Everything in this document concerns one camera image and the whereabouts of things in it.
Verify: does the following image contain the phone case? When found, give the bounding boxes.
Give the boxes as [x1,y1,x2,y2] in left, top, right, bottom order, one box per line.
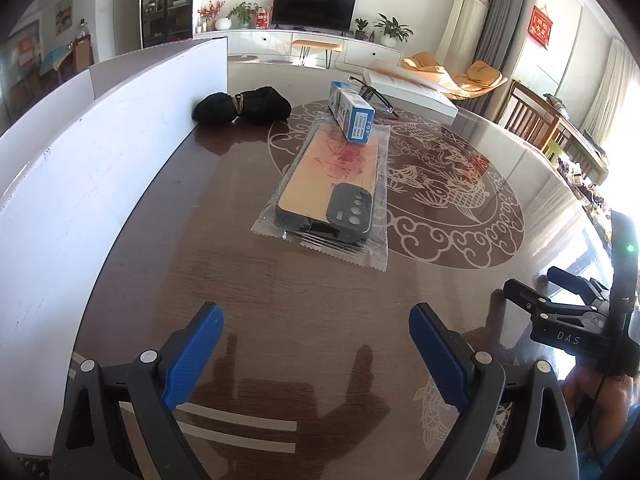
[250,122,391,273]

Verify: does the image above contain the black eyeglasses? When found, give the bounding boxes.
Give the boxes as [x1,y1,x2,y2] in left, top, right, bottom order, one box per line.
[348,75,399,120]

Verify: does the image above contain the large leafy potted plant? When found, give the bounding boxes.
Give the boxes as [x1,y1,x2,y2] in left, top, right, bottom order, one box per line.
[374,13,414,48]

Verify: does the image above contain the black television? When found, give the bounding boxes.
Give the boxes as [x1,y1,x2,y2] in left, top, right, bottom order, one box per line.
[272,0,357,31]

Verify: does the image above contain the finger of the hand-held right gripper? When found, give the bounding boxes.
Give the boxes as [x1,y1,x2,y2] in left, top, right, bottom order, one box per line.
[502,276,602,322]
[546,265,609,306]

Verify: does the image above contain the grey curtain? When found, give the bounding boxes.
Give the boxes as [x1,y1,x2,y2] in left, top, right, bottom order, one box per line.
[472,0,531,81]

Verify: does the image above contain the blue and white box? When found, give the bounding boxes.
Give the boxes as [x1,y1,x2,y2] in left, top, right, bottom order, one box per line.
[328,80,376,144]

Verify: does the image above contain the dark glass display cabinet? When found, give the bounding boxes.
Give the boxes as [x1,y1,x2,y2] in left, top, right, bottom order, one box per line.
[140,0,196,50]

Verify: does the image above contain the black cloth bundle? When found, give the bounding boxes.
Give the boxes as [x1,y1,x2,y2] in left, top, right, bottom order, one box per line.
[193,86,292,124]

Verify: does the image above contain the black cable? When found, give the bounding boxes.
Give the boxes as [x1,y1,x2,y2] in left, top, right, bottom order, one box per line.
[575,374,610,467]

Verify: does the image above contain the wooden chair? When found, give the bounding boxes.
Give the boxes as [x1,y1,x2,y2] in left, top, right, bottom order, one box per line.
[497,80,563,153]

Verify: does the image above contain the blue cloth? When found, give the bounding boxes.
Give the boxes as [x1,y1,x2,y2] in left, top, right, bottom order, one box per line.
[40,46,71,73]

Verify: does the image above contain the white curtain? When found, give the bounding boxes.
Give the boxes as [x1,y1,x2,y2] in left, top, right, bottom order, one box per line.
[582,37,640,151]

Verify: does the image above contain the wooden stool with metal legs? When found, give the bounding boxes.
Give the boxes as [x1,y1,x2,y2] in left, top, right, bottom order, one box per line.
[291,38,344,69]

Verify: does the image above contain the cluttered wooden side table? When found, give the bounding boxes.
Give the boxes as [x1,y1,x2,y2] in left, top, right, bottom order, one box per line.
[542,92,613,201]

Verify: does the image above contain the covered standing air conditioner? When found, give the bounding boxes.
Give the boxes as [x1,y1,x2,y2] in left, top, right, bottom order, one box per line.
[435,0,495,76]

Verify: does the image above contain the white TV cabinet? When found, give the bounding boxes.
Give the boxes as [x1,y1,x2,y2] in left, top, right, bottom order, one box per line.
[194,29,403,68]

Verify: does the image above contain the orange lounge chair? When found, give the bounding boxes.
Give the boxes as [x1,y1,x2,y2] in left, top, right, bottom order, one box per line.
[400,51,508,101]

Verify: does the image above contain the person's right hand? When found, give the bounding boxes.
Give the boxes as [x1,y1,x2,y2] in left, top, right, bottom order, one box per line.
[562,366,633,458]

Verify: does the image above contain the white vase with red flowers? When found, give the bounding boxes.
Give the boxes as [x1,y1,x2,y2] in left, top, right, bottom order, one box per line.
[197,1,233,32]

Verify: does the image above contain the white flat box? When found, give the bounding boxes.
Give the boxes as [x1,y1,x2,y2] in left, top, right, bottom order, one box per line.
[362,58,459,121]

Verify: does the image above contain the green potted plant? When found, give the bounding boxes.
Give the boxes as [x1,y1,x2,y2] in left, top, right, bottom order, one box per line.
[227,1,259,29]

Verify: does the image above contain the white cardboard partition board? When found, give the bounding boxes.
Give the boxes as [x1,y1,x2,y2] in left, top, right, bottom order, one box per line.
[0,36,229,456]

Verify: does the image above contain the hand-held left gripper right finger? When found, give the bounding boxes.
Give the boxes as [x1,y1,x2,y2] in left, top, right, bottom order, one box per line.
[408,302,576,480]

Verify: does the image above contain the framed wall painting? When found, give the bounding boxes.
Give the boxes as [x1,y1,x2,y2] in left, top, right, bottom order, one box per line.
[54,0,75,36]

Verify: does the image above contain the red wall hanging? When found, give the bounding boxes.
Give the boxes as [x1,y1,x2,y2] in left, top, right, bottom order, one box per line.
[531,6,552,50]

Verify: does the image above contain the dark patterned cloth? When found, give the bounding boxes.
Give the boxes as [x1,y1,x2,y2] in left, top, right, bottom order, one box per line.
[10,452,57,480]

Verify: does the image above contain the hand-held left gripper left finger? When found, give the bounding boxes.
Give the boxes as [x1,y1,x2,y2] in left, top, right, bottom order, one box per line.
[50,302,224,480]

